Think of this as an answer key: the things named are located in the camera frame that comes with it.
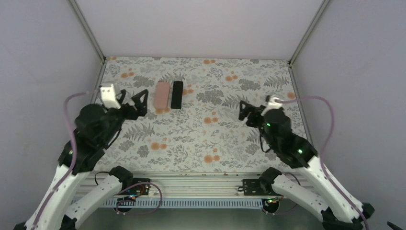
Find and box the pink glasses case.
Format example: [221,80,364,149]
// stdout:
[154,82,170,109]

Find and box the aluminium rail base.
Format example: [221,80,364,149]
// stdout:
[71,180,288,215]

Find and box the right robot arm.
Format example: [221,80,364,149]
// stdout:
[238,97,374,230]

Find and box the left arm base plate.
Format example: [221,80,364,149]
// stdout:
[122,178,150,200]

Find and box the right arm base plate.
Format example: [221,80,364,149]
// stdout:
[237,179,269,196]

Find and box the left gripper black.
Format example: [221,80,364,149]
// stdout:
[98,89,148,146]

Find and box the floral table mat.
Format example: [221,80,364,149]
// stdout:
[95,57,295,173]

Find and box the black glasses case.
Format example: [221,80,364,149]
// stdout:
[170,81,183,109]

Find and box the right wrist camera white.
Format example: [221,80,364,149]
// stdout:
[260,95,282,116]

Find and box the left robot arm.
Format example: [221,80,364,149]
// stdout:
[15,89,148,230]

